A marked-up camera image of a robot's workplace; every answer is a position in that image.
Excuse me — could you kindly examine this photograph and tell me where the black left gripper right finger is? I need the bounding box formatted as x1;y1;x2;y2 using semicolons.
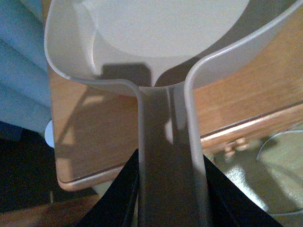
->
204;157;281;227

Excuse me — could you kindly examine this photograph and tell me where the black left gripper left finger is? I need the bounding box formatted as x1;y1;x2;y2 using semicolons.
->
76;149;139;227

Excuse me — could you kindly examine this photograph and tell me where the beige plastic dustpan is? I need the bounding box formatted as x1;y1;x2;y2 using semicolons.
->
44;0;302;227

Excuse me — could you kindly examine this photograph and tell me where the wooden nightstand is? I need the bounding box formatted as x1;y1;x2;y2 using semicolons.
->
49;11;303;191

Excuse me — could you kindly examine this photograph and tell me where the white charging cable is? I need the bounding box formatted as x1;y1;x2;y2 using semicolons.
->
257;130;303;217

